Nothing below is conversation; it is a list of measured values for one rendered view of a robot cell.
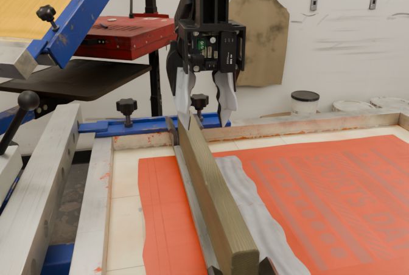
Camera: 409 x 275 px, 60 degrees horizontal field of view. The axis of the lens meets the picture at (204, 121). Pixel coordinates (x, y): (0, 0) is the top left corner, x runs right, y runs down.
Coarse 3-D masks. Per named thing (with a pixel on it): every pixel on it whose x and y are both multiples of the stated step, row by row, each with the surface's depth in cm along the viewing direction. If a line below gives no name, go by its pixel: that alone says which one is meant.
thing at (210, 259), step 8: (176, 152) 68; (184, 160) 65; (184, 168) 63; (184, 176) 60; (184, 184) 58; (192, 184) 58; (192, 192) 56; (192, 200) 54; (192, 208) 52; (192, 216) 51; (200, 216) 50; (200, 224) 49; (200, 232) 47; (200, 240) 46; (208, 240) 46; (208, 248) 44; (208, 256) 43; (208, 264) 42; (216, 264) 42
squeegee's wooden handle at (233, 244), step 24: (192, 120) 66; (192, 144) 57; (192, 168) 56; (216, 168) 50; (216, 192) 44; (216, 216) 41; (240, 216) 40; (216, 240) 42; (240, 240) 36; (240, 264) 36
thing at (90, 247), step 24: (240, 120) 84; (264, 120) 84; (288, 120) 84; (312, 120) 85; (336, 120) 86; (360, 120) 88; (384, 120) 90; (408, 120) 87; (96, 144) 73; (120, 144) 77; (144, 144) 78; (168, 144) 80; (96, 168) 64; (96, 192) 57; (96, 216) 51; (96, 240) 46; (72, 264) 43; (96, 264) 43
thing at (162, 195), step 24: (288, 144) 80; (312, 144) 80; (336, 144) 80; (360, 144) 80; (384, 144) 80; (408, 144) 80; (144, 168) 71; (168, 168) 71; (408, 168) 71; (144, 192) 63; (168, 192) 63; (264, 192) 63; (144, 216) 57; (168, 216) 57
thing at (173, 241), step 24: (168, 240) 52; (192, 240) 52; (288, 240) 52; (144, 264) 47; (168, 264) 47; (192, 264) 47; (312, 264) 47; (360, 264) 47; (384, 264) 47; (408, 264) 47
